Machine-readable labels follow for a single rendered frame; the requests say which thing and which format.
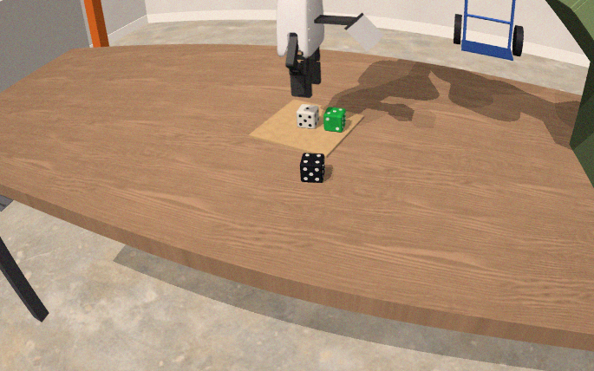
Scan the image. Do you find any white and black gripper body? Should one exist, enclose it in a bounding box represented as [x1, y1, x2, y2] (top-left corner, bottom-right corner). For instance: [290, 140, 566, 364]
[277, 0, 324, 59]

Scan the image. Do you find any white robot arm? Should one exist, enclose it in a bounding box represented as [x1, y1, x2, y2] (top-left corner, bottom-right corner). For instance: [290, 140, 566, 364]
[314, 13, 383, 51]

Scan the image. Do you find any green die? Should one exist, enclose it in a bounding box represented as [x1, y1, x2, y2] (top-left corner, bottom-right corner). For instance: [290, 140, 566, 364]
[323, 107, 346, 133]

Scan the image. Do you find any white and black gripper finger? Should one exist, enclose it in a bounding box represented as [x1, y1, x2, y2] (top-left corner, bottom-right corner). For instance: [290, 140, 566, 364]
[309, 47, 321, 85]
[285, 33, 312, 98]

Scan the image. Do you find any black die with white pips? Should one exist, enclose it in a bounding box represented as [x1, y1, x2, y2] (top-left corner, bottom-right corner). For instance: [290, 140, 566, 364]
[300, 153, 325, 183]

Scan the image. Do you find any tan flat square mat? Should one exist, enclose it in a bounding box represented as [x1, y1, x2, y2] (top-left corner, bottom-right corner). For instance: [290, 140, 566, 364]
[249, 100, 364, 158]

